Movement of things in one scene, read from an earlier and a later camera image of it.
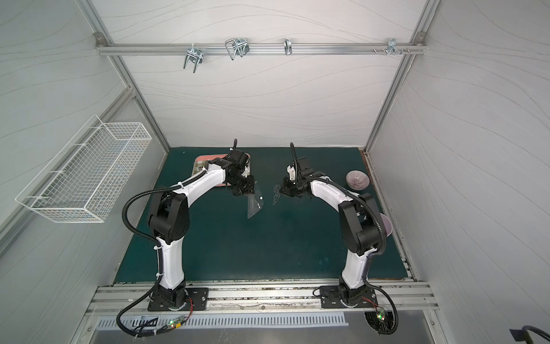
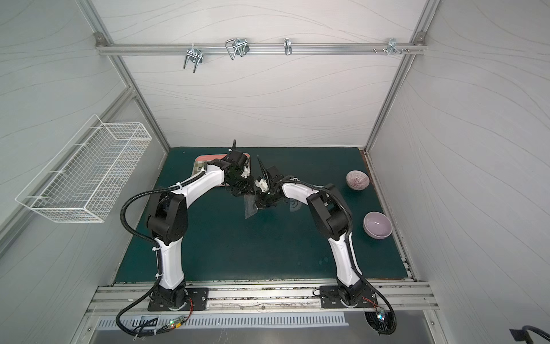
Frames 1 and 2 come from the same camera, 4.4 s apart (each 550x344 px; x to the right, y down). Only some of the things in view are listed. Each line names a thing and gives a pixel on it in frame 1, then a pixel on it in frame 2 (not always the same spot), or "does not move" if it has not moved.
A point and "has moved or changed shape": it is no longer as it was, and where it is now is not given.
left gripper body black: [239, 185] does not move
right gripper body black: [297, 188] -> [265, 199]
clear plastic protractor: [276, 193] has moved or changed shape
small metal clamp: [288, 46] does not move
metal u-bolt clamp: [238, 46] does not move
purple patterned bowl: [357, 180] does not move
